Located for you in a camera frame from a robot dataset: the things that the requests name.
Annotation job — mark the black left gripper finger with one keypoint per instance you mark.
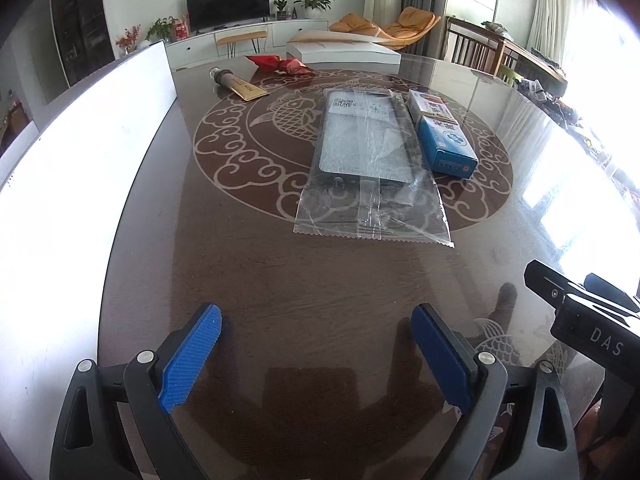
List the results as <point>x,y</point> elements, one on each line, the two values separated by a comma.
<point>553,287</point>

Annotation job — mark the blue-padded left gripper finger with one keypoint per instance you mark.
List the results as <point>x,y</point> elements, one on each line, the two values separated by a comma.
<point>90,441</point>
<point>539,442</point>

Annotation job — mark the person's right hand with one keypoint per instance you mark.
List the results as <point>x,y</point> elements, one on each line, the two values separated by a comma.
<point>587,434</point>

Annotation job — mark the blue white medicine box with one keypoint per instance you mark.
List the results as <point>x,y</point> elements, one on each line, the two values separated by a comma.
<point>445,148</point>

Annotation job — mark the grey pad in plastic bag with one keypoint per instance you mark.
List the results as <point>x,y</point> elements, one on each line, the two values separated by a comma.
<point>367,180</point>

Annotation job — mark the white storage box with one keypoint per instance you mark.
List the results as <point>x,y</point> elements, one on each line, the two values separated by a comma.
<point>60,210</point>

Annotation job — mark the dark wooden bench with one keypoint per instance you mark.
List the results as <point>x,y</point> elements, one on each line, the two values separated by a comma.
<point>479,48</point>

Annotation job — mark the orange lounge chair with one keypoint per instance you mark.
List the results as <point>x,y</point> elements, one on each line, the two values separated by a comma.
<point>411,26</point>

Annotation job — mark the white flat box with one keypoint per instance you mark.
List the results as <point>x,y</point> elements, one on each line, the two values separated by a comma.
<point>323,46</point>

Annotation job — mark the red wrapped packet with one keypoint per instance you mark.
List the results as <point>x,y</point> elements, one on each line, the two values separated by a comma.
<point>269,63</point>

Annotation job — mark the green potted plant right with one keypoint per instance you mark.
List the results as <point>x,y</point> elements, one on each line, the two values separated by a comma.
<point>315,8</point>

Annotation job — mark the green potted plant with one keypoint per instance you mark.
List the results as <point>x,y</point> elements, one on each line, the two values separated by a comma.
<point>315,8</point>
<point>163,29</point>

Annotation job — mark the wooden stool with black legs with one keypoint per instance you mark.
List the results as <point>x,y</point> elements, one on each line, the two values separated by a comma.
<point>247,42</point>

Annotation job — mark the red flower vase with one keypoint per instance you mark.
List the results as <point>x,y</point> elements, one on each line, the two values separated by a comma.
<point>128,42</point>

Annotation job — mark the white tv cabinet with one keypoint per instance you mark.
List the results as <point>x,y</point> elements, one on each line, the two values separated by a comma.
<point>201,48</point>

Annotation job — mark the black television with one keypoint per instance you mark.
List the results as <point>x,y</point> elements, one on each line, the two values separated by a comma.
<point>205,14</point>

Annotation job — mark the green potted plant left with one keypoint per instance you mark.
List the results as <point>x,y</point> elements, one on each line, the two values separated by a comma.
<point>163,29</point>

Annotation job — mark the dark display cabinet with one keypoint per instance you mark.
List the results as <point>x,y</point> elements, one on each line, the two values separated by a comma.
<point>81,34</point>

